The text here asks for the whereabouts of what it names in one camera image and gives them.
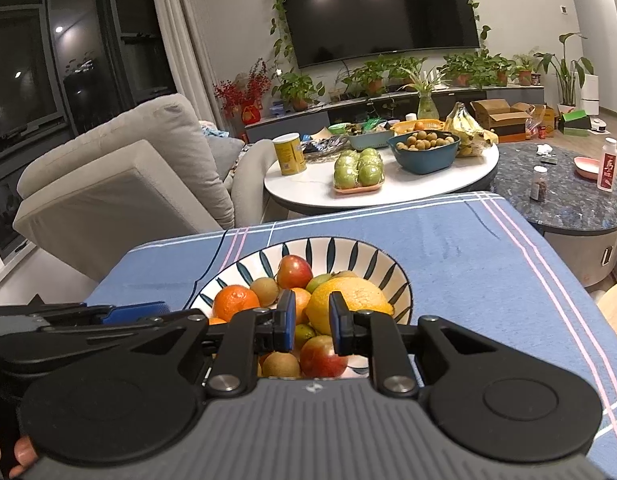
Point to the large yellow lemon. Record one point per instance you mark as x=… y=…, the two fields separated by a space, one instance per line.
x=368 y=300

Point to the banana bunch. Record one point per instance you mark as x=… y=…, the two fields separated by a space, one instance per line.
x=463 y=125

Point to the pile of longans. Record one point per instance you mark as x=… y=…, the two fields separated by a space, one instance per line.
x=421 y=141

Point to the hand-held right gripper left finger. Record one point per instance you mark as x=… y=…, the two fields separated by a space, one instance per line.
x=288 y=320

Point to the white black-striped bowl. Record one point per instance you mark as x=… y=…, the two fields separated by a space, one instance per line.
x=383 y=270

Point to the white air purifier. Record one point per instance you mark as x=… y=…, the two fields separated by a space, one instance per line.
x=591 y=92

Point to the person's left hand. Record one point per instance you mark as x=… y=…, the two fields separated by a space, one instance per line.
x=23 y=455

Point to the potted green plant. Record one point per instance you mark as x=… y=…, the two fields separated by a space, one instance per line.
x=524 y=67
x=461 y=67
x=368 y=77
x=408 y=67
x=298 y=90
x=496 y=67

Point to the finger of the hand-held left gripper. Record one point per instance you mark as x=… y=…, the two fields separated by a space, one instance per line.
x=133 y=311
x=113 y=331

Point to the grey cushion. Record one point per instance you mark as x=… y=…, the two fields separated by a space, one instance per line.
x=226 y=155

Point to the blue striped tablecloth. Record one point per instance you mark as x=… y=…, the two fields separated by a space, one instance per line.
x=463 y=260

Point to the tall large-leaf plant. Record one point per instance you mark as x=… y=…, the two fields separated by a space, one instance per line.
x=563 y=70

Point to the dark window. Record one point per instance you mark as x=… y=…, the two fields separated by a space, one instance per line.
x=48 y=85

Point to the small spice jar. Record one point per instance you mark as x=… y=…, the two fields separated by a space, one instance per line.
x=538 y=185

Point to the small green bowl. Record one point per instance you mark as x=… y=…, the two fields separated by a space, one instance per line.
x=338 y=129

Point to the yellow can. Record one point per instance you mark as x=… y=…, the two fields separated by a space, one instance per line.
x=289 y=154

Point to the teal plastic tray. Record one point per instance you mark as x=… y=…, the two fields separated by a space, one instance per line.
x=371 y=139

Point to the dark blue bowl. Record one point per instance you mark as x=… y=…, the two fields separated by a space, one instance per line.
x=423 y=160

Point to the white round coffee table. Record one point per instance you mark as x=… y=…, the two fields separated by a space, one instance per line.
x=308 y=187

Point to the pile of snack packets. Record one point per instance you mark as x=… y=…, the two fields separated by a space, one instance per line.
x=323 y=145

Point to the white bottle red label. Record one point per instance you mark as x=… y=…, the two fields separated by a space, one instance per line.
x=607 y=165

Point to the small green mango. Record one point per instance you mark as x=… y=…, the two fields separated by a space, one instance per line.
x=304 y=335

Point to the green glass vase with plant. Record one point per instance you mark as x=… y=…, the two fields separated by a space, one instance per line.
x=427 y=105

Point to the beige sofa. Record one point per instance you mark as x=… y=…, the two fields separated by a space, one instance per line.
x=128 y=175

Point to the red berry branches vase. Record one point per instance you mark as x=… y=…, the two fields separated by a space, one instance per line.
x=243 y=95

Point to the dark marble coffee table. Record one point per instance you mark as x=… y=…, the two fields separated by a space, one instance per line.
x=563 y=210

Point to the wall-mounted television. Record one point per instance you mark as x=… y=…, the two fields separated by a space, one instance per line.
x=383 y=7

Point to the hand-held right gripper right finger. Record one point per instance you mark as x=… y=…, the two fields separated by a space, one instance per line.
x=341 y=325

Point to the grey television cabinet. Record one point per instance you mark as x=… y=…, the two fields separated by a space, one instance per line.
x=338 y=115

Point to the brown kiwi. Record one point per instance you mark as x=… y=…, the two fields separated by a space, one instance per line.
x=346 y=275

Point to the green ivy vine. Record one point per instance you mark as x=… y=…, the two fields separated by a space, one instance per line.
x=281 y=25

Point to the small red apple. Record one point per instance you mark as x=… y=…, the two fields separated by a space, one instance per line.
x=294 y=271
x=322 y=357

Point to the white tissue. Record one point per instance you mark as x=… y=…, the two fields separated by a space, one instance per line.
x=543 y=149

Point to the yellow basket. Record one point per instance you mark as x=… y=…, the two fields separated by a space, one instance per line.
x=418 y=126

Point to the mandarin orange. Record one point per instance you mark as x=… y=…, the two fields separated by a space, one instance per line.
x=303 y=305
x=217 y=320
x=236 y=302

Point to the white robot vacuum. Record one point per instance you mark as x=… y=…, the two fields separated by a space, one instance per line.
x=598 y=125

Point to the tray of green apples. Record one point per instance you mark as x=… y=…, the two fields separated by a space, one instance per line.
x=359 y=170

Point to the pink dish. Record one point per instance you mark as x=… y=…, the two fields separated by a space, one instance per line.
x=586 y=167

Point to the green box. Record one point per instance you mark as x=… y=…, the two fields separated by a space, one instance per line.
x=576 y=122

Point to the beige curtain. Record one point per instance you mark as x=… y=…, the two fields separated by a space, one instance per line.
x=183 y=35

